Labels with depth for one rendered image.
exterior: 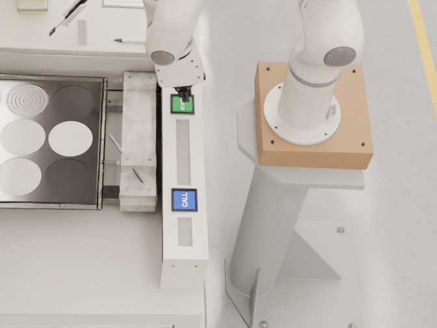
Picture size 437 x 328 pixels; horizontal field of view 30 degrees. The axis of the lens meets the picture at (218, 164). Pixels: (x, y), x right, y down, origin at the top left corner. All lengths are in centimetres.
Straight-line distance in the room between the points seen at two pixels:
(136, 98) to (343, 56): 58
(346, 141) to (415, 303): 100
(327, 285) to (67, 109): 120
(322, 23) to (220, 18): 182
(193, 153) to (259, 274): 81
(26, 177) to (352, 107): 80
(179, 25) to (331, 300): 144
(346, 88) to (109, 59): 59
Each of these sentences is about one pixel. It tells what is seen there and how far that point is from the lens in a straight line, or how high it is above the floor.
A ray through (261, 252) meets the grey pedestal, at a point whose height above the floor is 31.
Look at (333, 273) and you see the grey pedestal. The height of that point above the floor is 6.
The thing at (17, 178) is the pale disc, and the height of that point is 90.
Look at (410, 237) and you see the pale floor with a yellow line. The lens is 298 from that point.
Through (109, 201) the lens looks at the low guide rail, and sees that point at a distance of 188.
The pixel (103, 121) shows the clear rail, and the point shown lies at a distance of 193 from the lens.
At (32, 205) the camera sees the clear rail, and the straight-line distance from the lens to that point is 181.
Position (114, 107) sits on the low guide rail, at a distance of 204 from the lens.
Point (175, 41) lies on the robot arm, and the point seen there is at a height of 130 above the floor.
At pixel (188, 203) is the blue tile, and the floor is 96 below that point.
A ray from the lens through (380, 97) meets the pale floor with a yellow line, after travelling 331.
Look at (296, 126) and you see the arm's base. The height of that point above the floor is 91.
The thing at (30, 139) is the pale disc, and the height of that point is 90.
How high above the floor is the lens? 244
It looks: 55 degrees down
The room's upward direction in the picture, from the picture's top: 10 degrees clockwise
